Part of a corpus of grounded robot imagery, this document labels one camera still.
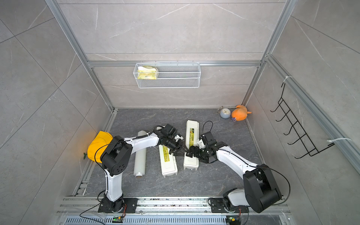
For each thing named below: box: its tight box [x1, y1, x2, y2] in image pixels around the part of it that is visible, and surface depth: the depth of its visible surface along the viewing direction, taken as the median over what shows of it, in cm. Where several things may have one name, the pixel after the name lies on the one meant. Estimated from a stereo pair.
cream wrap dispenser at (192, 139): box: [183, 120, 200, 171], surface depth 91 cm
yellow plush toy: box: [83, 130, 114, 164], surface depth 100 cm
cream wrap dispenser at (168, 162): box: [158, 144, 178, 178], surface depth 83 cm
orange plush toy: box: [231, 104, 253, 121], surface depth 109 cm
